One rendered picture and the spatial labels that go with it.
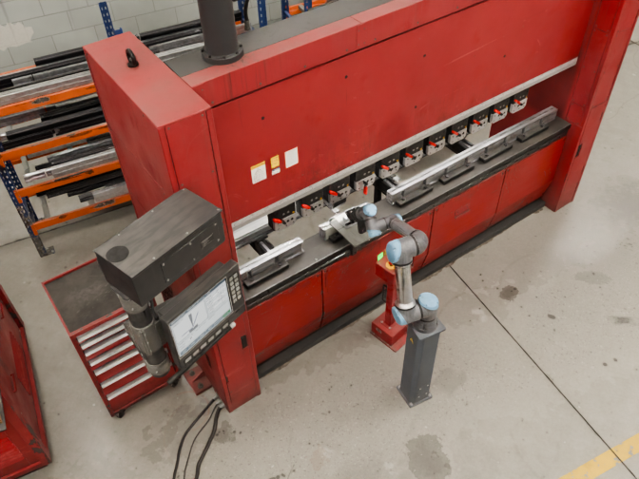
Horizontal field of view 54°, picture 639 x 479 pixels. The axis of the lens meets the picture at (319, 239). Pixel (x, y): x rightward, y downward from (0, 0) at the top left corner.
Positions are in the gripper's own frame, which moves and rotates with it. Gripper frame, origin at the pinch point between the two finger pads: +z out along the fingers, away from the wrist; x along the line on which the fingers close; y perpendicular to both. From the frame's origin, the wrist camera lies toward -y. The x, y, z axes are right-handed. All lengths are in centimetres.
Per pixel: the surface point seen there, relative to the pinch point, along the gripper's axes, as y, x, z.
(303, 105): 66, 26, -68
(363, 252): -21.9, -9.0, 18.8
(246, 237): 22, 57, 25
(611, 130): -40, -355, 99
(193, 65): 99, 76, -86
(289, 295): -23, 51, 20
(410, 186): 3, -58, 9
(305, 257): -6.5, 32.1, 11.8
